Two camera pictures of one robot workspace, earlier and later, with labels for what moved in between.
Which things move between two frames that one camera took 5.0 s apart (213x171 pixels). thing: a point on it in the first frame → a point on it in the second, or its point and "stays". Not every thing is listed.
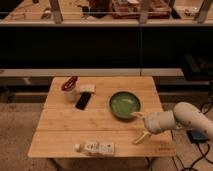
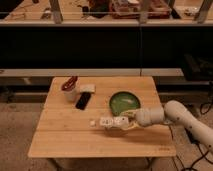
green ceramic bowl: [123, 104] stays
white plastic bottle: [94, 148] → [117, 122]
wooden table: [61, 126] stays
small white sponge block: [87, 88] stays
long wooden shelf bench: [65, 72] stays
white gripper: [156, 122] → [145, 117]
